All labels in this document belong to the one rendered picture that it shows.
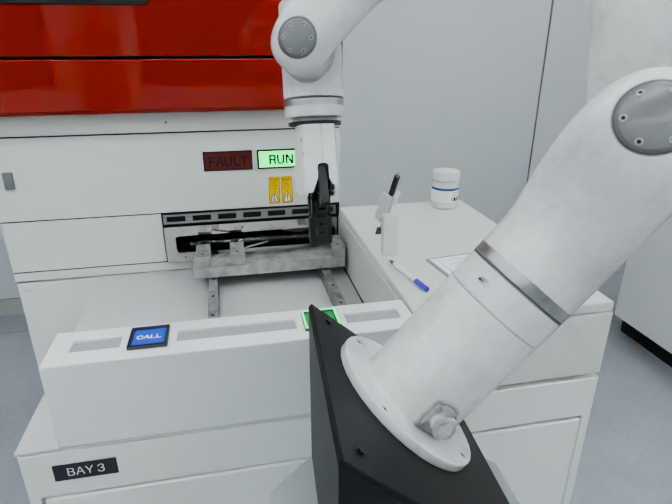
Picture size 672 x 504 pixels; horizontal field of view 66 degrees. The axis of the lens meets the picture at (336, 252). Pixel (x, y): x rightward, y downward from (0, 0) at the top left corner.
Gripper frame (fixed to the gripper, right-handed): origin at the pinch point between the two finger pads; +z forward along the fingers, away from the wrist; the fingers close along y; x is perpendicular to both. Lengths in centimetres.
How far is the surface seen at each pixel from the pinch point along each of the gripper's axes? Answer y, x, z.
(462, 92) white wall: -202, 117, -42
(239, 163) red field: -57, -10, -10
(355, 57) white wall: -198, 56, -60
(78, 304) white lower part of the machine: -65, -53, 24
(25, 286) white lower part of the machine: -63, -64, 18
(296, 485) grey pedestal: 11.6, -6.9, 32.7
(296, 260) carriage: -48, 2, 14
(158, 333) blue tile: -4.1, -24.7, 14.5
